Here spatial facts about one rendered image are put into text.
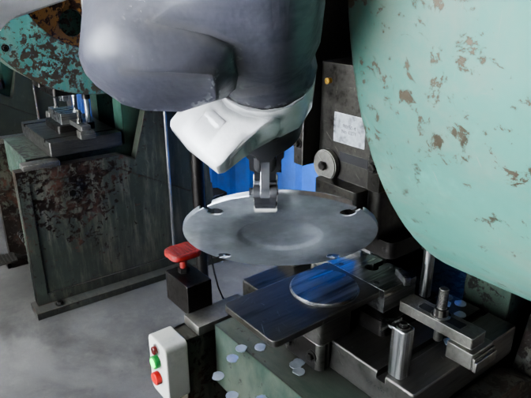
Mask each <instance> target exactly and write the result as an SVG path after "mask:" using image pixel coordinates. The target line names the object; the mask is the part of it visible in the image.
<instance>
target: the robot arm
mask: <svg viewBox="0 0 531 398"><path fill-rule="evenodd" d="M63 1H65V0H0V31H1V30H2V28H3V27H4V26H5V25H6V23H8V22H9V21H11V20H12V19H14V18H17V17H21V16H24V15H25V14H28V13H32V12H35V11H37V10H39V9H43V8H46V7H48V6H52V5H54V4H57V3H60V2H63ZM325 4H326V0H81V8H82V15H81V33H80V43H79V52H78V55H79V59H80V62H81V65H82V68H83V70H84V71H85V74H86V75H87V76H88V77H89V79H90V80H91V81H92V82H93V83H94V84H95V86H96V87H98V88H100V89H101V90H102V91H104V92H106V93H107V94H108V95H109V96H111V97H112V98H114V99H115V100H117V101H119V102H120V103H121V104H122V105H126V106H128V107H134V108H137V109H140V110H143V111H176V112H177V113H176V114H175V116H174V117H173V118H172V119H171V124H170V127H171V129H172V131H173V132H174V133H175V135H176V136H177V137H178V139H180V140H181V142H182V143H183V144H184V145H185V147H186V148H187V149H188V150H189V151H190V152H192V153H193V154H194V155H195V156H196V157H197V158H199V159H200V160H201V161H203V162H204V163H205V164H207V165H208V166H209V167H211V168H212V169H213V170H214V171H215V172H216V173H217V174H222V173H225V172H226V171H227V170H229V169H230V168H231V167H233V166H234V165H235V164H237V163H238V162H239V161H240V160H241V159H243V158H244V157H245V156H246V157H247V158H248V160H249V168H250V170H251V171H253V172H254V175H253V180H254V185H253V188H249V197H252V198H254V211H255V212H276V211H277V195H278V185H277V180H278V175H277V174H276V173H281V160H282V159H283V158H284V151H286V150H288V149H289V148H291V147H292V146H293V145H294V144H295V143H296V142H297V140H298V139H299V136H300V134H301V132H302V129H303V120H304V119H305V118H306V117H307V115H308V113H309V111H310V110H311V108H312V103H313V97H314V85H315V78H316V72H317V69H318V64H317V61H316V57H315V54H316V51H317V49H318V47H319V44H320V43H321V36H322V24H323V17H324V10H325Z"/></svg>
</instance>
